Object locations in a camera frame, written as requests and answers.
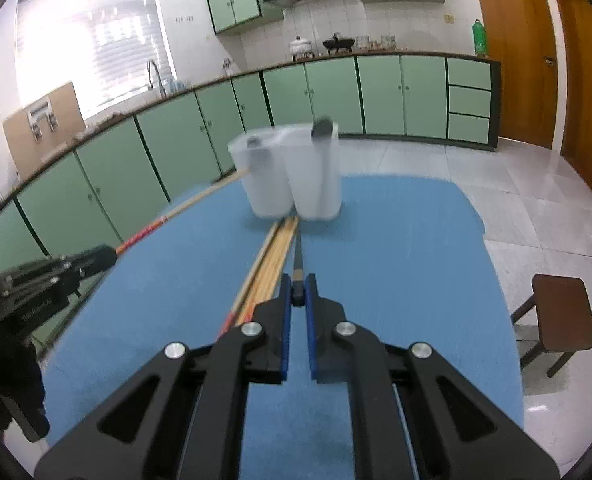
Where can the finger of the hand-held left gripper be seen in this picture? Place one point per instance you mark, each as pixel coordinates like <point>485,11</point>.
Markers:
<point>95,259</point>

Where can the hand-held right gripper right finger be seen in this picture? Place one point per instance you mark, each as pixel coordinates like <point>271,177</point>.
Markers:
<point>312,330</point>

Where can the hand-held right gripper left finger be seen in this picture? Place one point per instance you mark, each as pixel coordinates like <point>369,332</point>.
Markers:
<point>286,330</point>

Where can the black chopstick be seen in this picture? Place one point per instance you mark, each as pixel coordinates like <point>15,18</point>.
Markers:
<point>298,260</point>

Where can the translucent plastic utensil container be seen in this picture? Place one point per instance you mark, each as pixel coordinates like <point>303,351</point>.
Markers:
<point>263,185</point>
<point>308,180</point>

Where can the person's left hand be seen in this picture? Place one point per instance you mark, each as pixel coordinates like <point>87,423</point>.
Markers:
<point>10,385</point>

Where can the blue table mat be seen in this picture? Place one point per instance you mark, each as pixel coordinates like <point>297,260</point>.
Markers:
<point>401,260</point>

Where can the cardboard box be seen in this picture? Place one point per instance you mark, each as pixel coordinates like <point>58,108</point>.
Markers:
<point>50,135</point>

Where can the row of green base cabinets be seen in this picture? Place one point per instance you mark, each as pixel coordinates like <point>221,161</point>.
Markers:
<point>175,135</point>

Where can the metal kitchen faucet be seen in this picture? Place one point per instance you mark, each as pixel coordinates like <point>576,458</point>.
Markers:
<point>158,77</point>

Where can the white window blind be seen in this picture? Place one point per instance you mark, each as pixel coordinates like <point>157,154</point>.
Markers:
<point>90,40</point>

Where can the brown wooden stool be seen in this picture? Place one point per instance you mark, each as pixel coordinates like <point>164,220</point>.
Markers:
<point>561,315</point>

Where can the white pot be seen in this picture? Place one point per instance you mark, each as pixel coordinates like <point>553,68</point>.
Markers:
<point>302,47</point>

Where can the group of glass jars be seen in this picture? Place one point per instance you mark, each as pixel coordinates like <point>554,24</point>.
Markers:
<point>376,43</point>

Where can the green plastic bottle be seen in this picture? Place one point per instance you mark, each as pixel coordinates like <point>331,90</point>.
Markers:
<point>479,40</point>

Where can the wooden door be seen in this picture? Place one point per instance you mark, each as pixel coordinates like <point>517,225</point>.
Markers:
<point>588,100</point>
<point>516,60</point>

